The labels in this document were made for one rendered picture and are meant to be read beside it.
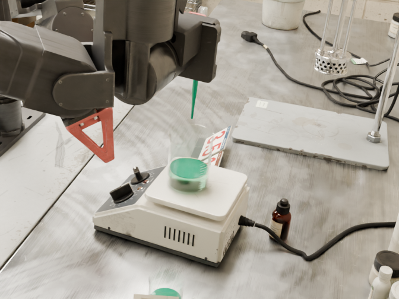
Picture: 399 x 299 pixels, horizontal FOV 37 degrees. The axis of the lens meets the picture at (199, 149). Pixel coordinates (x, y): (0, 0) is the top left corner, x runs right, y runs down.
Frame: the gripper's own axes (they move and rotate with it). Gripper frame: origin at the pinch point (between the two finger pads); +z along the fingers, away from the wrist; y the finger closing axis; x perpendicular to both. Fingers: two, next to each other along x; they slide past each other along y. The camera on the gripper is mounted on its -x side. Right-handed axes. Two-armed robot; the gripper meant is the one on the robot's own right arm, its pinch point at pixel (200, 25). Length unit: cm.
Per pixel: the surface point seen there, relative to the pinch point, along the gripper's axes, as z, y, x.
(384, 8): 246, -13, 54
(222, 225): -4.5, -7.7, 25.1
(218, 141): 24.4, 2.4, 29.0
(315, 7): 242, 20, 60
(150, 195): -4.9, 2.9, 23.5
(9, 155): 6.8, 34.6, 32.6
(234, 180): 4.2, -6.4, 23.2
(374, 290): -3.3, -28.8, 28.8
